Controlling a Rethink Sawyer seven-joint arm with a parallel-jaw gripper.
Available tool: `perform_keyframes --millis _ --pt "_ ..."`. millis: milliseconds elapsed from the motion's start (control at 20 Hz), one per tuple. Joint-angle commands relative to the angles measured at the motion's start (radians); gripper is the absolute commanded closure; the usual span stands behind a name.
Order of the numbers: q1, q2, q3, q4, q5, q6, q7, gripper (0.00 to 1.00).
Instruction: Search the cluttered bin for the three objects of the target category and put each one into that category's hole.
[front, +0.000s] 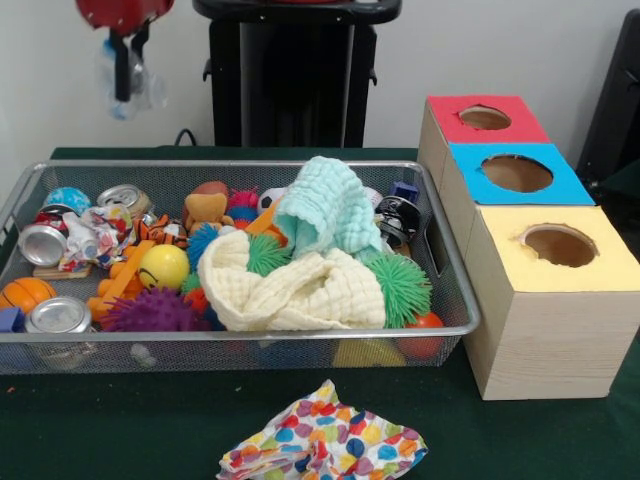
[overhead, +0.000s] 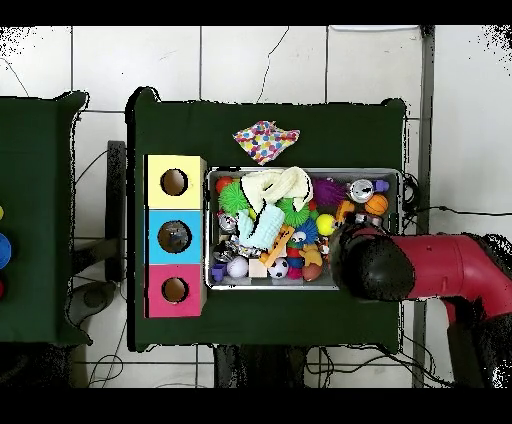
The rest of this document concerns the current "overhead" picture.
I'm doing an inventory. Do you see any mint green cloth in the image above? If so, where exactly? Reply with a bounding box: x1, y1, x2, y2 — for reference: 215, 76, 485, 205
235, 199, 286, 251

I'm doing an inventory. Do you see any cream cloth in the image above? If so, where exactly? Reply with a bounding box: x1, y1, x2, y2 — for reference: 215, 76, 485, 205
239, 166, 313, 213

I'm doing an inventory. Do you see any orange plastic toy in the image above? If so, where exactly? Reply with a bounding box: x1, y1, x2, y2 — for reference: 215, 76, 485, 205
259, 223, 296, 270

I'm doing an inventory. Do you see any polka dot cloth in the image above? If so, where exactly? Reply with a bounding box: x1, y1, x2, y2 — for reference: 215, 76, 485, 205
233, 119, 301, 167

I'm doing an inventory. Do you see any wooden box with three holes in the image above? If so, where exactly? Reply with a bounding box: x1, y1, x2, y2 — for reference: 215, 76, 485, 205
142, 153, 208, 319

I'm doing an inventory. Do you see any green spiky ball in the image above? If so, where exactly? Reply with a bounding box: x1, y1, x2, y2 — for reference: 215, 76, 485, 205
219, 179, 251, 216
275, 195, 312, 227

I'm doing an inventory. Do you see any small soccer ball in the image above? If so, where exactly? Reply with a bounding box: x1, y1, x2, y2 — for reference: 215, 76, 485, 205
267, 257, 289, 281

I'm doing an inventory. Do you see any yellow ball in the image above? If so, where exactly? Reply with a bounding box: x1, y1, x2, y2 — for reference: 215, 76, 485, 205
315, 213, 338, 237

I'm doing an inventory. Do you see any purple spiky ball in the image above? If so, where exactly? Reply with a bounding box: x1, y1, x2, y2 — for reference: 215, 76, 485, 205
311, 177, 347, 209

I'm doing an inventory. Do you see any orange long plastic block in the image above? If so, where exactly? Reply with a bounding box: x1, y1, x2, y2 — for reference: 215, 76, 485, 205
335, 199, 357, 225

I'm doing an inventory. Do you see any silver tin can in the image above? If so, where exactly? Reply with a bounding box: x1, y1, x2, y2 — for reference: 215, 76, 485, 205
347, 179, 375, 204

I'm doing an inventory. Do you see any dark green tablecloth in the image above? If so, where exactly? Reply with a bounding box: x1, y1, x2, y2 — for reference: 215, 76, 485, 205
126, 86, 409, 353

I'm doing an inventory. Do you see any small orange basketball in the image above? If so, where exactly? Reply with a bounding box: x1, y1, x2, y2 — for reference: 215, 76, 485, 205
365, 194, 390, 217

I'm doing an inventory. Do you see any black upright panel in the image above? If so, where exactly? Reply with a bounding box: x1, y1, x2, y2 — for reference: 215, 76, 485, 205
106, 141, 128, 283

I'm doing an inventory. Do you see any side table with green cloth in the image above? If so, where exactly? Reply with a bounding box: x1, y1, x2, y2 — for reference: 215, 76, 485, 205
0, 89, 91, 347

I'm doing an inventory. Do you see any blue round object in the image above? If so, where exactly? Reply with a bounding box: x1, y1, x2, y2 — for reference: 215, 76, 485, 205
0, 231, 13, 269

